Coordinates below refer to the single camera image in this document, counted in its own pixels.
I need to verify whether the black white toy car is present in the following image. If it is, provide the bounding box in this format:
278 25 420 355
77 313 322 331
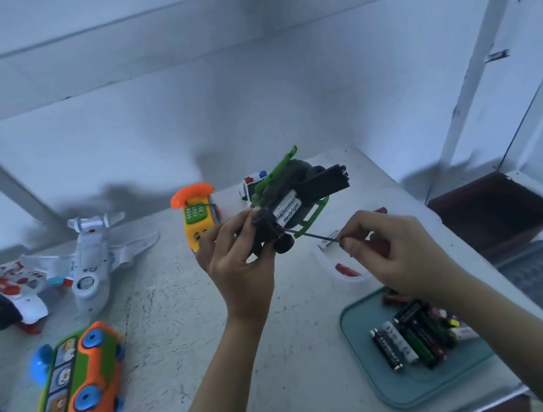
238 170 274 206

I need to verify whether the dark brown storage box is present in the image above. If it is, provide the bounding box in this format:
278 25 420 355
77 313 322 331
423 166 543 268

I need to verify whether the yellow orange toy car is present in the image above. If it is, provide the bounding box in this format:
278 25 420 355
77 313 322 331
167 181 227 257

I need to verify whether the teal container lid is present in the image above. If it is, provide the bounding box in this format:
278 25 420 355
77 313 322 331
335 273 502 412

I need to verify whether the person's left hand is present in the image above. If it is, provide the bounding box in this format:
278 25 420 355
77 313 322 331
191 206 286 330

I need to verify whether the person's right hand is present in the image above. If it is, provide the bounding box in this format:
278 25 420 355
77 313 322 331
334 197 475 319

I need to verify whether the pile of batteries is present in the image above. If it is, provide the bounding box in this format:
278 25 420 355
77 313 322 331
365 279 485 377

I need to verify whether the red screwdriver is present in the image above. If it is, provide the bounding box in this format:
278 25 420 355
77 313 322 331
300 208 395 270

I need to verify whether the red white toy vehicle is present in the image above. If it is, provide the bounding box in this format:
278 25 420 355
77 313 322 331
0 254 70 340

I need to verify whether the clear plastic container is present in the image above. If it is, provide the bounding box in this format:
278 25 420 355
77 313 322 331
307 202 407 293

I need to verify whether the red battery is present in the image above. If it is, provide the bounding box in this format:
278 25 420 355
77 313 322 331
335 260 363 282

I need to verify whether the dark green toy helicopter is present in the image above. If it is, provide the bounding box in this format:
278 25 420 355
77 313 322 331
237 140 360 260

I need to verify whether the white toy airplane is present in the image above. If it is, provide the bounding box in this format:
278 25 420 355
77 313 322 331
15 205 170 325

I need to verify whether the green orange toy car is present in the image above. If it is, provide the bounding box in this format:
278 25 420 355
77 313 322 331
21 318 135 412

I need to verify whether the person's left forearm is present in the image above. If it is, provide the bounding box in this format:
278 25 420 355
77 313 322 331
146 309 280 412

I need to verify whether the person's right forearm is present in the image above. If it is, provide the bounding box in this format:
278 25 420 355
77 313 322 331
425 262 543 412

